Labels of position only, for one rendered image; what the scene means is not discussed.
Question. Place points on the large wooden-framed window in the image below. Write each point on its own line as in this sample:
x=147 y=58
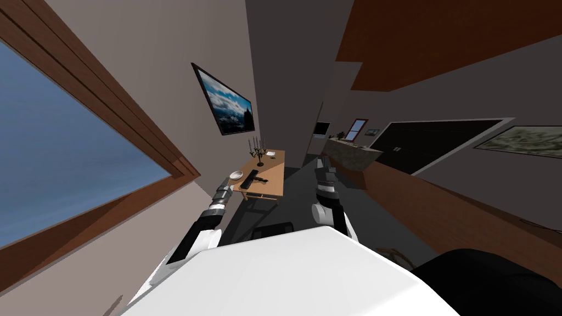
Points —
x=52 y=153

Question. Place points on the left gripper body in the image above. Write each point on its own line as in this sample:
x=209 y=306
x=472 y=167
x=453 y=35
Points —
x=223 y=194

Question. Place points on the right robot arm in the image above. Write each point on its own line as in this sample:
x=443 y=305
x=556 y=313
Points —
x=491 y=285

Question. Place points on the stone-topped counter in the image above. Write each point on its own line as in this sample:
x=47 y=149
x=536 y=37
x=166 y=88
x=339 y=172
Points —
x=351 y=156

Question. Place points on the small red-framed window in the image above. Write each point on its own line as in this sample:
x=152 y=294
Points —
x=355 y=129

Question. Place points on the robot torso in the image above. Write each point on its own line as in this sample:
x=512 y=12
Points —
x=281 y=276

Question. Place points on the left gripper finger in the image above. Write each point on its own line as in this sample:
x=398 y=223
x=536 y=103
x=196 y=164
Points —
x=227 y=181

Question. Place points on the small framed picture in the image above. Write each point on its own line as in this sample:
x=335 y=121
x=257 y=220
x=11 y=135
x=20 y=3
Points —
x=372 y=131

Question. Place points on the black keyboard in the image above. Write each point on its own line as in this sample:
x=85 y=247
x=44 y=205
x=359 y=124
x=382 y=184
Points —
x=249 y=179

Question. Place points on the black wall screen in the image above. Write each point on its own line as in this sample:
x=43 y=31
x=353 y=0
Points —
x=321 y=128

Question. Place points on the framed cloudy sky picture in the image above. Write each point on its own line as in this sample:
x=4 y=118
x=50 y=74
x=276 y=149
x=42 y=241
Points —
x=228 y=107

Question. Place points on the framed green landscape picture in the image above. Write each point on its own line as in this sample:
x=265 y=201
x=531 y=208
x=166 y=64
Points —
x=524 y=141

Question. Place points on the black candelabra with candles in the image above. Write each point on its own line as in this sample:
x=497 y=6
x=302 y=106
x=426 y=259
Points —
x=259 y=151

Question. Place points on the black double door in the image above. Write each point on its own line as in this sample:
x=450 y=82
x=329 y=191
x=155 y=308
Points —
x=426 y=145

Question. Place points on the white bowl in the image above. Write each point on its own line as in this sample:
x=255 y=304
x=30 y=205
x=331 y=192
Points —
x=236 y=175

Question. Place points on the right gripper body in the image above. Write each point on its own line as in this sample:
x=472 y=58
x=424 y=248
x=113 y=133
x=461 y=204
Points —
x=326 y=177

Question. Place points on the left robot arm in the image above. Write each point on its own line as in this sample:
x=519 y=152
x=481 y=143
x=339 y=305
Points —
x=199 y=230

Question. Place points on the light wooden table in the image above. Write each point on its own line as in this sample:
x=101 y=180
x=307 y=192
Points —
x=272 y=182

